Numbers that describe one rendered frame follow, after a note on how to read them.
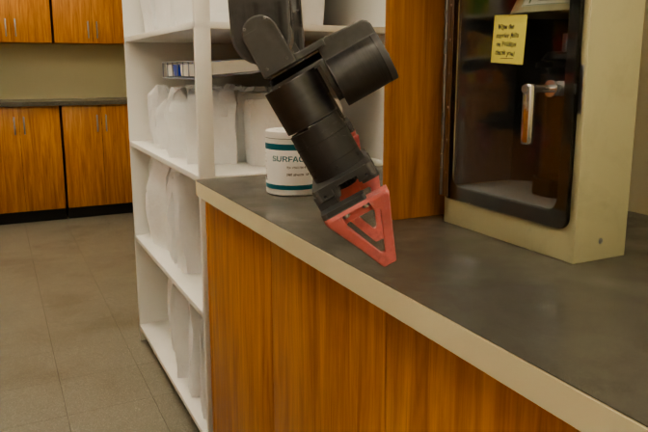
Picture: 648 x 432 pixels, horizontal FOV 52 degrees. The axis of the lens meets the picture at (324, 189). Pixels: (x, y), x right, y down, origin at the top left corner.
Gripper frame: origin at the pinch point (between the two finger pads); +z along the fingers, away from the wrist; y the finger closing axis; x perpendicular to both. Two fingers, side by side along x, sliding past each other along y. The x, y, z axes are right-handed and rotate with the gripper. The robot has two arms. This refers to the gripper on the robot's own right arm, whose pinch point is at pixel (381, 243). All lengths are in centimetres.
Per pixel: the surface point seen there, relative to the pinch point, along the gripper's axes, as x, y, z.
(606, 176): -32.7, 30.0, 16.0
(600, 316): -17.9, 6.5, 22.5
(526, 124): -25.5, 29.0, 2.9
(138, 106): 73, 220, -44
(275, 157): 16, 82, -7
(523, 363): -6.7, -5.1, 16.6
